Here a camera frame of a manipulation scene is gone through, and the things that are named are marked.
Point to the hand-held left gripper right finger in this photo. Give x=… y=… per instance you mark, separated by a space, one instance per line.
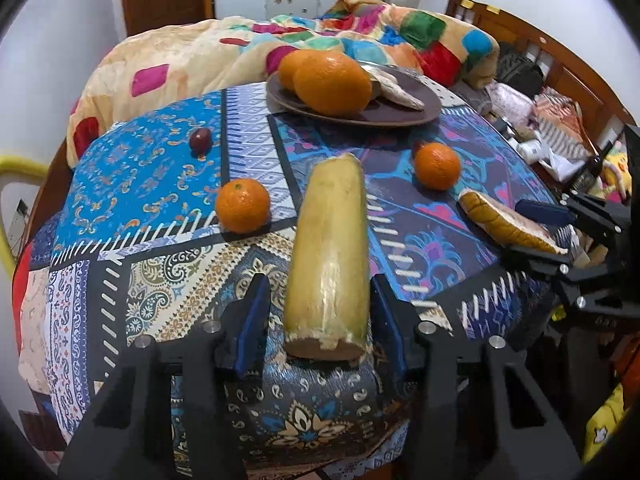
x=389 y=325

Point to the large orange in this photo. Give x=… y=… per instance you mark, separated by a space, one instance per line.
x=332 y=82
x=287 y=70

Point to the yellow plush toy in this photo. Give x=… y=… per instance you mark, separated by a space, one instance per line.
x=616 y=172

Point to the pile of clothes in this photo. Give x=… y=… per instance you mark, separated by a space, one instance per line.
x=545 y=115

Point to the golden bread roll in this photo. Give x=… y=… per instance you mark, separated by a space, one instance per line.
x=500 y=220

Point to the colourful patchwork quilt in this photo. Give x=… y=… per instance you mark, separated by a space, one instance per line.
x=200 y=60

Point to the yellow printed cloth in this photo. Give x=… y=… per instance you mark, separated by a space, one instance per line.
x=605 y=420

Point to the dark red date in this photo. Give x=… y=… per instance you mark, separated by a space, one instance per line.
x=200 y=141

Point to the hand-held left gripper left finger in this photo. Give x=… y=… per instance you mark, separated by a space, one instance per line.
x=251 y=322

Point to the small tangerine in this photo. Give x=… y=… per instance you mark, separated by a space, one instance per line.
x=243 y=206
x=437 y=166

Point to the blue patterned tablecloth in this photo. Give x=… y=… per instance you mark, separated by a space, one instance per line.
x=165 y=200

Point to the brown round plate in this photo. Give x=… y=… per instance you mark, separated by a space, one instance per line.
x=400 y=112

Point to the wooden bed headboard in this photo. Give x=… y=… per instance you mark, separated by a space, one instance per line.
x=565 y=60

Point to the black bag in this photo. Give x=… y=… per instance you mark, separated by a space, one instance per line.
x=520 y=70

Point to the yellow chair frame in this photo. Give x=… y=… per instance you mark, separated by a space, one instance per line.
x=15 y=165

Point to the white box appliance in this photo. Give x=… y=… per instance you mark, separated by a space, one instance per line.
x=292 y=4

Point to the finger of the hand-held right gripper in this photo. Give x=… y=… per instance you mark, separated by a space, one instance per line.
x=532 y=255
x=542 y=211

